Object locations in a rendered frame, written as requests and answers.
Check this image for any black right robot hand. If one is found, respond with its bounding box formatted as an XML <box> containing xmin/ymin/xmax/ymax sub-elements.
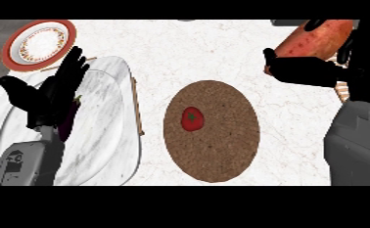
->
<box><xmin>262</xmin><ymin>19</ymin><xmax>370</xmax><ymax>103</ymax></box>

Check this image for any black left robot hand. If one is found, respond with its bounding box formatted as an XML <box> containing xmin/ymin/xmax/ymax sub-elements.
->
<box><xmin>0</xmin><ymin>45</ymin><xmax>91</xmax><ymax>130</ymax></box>

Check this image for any reddish brown sweet potato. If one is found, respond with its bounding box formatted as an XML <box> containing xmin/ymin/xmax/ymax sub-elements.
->
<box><xmin>262</xmin><ymin>19</ymin><xmax>355</xmax><ymax>76</ymax></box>

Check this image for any pale wooden tiered shelf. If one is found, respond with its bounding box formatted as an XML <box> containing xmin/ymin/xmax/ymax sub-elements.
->
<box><xmin>333</xmin><ymin>80</ymin><xmax>350</xmax><ymax>104</ymax></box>

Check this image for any brown oval placemat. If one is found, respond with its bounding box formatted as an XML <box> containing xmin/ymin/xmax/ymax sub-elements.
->
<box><xmin>162</xmin><ymin>79</ymin><xmax>260</xmax><ymax>184</ymax></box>

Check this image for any dark purple eggplant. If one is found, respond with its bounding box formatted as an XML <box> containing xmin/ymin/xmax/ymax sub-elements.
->
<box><xmin>56</xmin><ymin>94</ymin><xmax>84</xmax><ymax>142</ymax></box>

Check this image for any red rimmed patterned plate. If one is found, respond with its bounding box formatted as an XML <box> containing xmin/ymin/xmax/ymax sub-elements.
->
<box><xmin>1</xmin><ymin>20</ymin><xmax>78</xmax><ymax>73</ymax></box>

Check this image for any white marble tray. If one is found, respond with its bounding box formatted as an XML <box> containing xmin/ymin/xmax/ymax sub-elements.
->
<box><xmin>0</xmin><ymin>55</ymin><xmax>143</xmax><ymax>187</ymax></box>

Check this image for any dark grey appliance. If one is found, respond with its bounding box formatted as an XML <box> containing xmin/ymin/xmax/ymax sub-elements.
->
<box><xmin>268</xmin><ymin>19</ymin><xmax>311</xmax><ymax>27</ymax></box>

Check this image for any red tomato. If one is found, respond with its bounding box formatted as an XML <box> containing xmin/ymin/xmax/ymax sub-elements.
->
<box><xmin>179</xmin><ymin>106</ymin><xmax>204</xmax><ymax>132</ymax></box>

